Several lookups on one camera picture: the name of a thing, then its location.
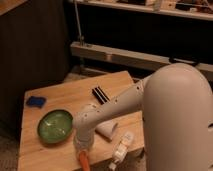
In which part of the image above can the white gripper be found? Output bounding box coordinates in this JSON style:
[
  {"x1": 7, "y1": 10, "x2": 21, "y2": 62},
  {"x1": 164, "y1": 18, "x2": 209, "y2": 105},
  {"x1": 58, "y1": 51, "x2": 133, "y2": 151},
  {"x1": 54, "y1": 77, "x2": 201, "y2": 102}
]
[{"x1": 73, "y1": 137, "x2": 94, "y2": 151}]

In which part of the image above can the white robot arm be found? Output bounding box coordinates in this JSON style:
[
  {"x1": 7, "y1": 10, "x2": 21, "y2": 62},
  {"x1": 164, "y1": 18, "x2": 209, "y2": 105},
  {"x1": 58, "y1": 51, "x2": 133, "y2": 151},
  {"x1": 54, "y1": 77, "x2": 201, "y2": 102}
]
[{"x1": 74, "y1": 63, "x2": 213, "y2": 171}]

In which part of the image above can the white paper cup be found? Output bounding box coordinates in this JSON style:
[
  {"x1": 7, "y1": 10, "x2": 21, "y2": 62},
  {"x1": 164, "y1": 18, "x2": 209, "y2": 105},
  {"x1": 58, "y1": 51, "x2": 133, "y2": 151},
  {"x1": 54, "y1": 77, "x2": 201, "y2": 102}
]
[{"x1": 95, "y1": 121, "x2": 118, "y2": 140}]

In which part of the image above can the green bowl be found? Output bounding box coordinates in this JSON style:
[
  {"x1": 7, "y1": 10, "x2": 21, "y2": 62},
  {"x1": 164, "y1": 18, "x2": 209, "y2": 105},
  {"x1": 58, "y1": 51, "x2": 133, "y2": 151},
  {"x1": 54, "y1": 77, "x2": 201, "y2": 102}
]
[{"x1": 37, "y1": 109, "x2": 73, "y2": 144}]

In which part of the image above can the white spray bottle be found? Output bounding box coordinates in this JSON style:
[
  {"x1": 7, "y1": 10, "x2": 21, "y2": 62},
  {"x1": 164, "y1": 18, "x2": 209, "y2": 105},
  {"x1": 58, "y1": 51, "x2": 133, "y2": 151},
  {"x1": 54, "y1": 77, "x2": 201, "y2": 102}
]
[{"x1": 108, "y1": 131, "x2": 134, "y2": 171}]

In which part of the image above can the black striped box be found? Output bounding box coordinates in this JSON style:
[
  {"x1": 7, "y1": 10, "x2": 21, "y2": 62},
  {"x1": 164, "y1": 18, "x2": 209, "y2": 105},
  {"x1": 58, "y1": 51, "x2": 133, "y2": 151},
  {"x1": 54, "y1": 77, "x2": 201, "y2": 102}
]
[{"x1": 92, "y1": 87, "x2": 109, "y2": 104}]

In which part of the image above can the blue sponge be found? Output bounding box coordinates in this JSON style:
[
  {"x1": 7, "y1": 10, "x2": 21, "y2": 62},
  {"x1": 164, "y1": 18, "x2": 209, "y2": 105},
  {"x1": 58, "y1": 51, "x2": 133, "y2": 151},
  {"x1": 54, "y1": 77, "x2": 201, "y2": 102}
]
[{"x1": 26, "y1": 96, "x2": 46, "y2": 108}]

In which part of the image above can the metal pole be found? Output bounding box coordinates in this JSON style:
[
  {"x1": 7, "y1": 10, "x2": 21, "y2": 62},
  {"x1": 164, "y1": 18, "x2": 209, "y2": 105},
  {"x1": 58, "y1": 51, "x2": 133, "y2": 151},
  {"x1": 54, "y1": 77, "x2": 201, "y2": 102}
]
[{"x1": 74, "y1": 0, "x2": 84, "y2": 45}]

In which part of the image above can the wall shelf with clutter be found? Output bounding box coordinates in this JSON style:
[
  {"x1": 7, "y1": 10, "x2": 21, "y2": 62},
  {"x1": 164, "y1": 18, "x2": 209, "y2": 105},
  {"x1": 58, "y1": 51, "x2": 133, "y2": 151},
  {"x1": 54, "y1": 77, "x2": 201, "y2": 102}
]
[{"x1": 68, "y1": 0, "x2": 213, "y2": 22}]

